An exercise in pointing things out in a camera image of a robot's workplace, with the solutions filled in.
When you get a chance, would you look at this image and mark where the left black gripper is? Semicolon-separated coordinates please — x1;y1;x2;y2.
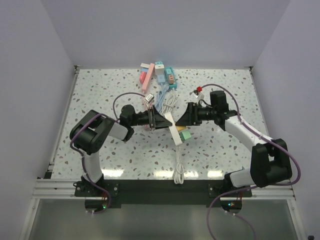
129;105;172;130

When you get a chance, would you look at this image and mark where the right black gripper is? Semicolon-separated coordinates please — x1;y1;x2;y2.
175;102;217;126

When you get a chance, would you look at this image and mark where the green plug adapter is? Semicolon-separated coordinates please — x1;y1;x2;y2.
179;129;192;142

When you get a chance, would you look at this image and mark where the teal power strip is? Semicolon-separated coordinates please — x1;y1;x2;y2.
164;66;178;90

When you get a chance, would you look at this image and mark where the yellow plug adapter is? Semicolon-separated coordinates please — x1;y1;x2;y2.
176;126;187;132

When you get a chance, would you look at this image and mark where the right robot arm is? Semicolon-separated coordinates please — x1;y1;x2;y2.
176;90;292;197

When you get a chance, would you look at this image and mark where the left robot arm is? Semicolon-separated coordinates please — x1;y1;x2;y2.
69;104;174;196

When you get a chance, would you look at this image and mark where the salmon plug adapter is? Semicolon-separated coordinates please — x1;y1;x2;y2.
167;75;175;85

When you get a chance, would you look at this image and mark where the red pink plug adapter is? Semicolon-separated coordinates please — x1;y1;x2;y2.
139;71;147;84

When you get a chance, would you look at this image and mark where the teal plug adapter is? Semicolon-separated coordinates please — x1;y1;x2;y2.
165;67;174;76

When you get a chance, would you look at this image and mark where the blue power strip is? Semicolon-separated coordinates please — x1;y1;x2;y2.
156;74;166;85

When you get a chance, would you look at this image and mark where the pink power strip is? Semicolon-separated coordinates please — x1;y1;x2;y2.
141;63;155;93

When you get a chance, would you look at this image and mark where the white charger cube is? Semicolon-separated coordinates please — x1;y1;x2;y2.
154;64;165;76

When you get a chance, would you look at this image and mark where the white cord of teal strip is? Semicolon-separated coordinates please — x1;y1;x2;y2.
159;87;180;113

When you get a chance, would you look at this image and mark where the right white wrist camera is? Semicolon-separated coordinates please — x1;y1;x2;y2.
192;86;204;101

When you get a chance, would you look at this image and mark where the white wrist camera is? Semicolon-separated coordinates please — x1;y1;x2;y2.
192;86;204;101
143;93;155;105

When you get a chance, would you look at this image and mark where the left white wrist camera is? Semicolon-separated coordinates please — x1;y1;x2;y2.
143;93;155;105

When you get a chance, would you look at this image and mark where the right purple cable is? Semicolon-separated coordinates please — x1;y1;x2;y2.
206;83;301;240

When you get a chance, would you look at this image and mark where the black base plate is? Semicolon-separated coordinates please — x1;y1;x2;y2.
74;178;253;217

